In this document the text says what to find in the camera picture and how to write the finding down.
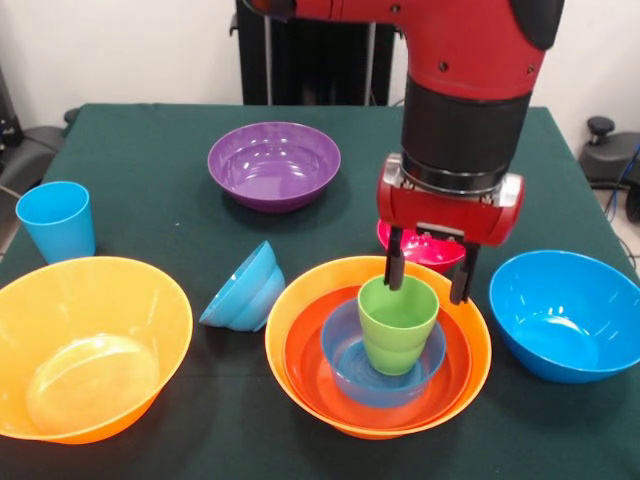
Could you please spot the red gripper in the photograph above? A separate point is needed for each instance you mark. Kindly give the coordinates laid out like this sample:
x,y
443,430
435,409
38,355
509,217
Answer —
x,y
450,212

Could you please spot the green cup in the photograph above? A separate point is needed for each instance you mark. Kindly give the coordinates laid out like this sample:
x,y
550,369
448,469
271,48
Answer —
x,y
398,325

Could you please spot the medium blue bowl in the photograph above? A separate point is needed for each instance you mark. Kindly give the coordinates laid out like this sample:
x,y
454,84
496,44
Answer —
x,y
345,375

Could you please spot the red-orange bowl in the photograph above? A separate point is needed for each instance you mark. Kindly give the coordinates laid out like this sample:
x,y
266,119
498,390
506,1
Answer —
x,y
305,360

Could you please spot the small light blue bowl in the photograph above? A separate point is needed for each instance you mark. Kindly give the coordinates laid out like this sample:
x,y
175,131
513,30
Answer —
x,y
245,290

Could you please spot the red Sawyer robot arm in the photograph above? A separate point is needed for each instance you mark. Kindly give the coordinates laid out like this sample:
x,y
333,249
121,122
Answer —
x,y
470,70

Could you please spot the pink bowl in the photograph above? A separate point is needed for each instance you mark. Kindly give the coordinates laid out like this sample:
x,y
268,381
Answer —
x,y
425,250

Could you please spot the large orange bowl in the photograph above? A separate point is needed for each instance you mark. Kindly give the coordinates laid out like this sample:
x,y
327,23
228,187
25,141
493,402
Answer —
x,y
290,300
90,340

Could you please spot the large blue bowl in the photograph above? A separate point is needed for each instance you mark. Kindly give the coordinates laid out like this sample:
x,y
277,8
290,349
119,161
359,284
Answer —
x,y
570,320

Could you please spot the purple bowl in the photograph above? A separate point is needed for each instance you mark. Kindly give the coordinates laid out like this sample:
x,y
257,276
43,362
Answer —
x,y
270,165

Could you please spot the black office chair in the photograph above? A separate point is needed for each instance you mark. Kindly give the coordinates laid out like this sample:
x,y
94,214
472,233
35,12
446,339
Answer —
x,y
30,150
610,160

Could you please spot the dark green tablecloth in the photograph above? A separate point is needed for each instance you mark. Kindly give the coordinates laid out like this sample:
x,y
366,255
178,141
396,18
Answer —
x,y
120,160

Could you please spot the blue cup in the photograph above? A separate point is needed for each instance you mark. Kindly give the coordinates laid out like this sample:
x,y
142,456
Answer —
x,y
60,225

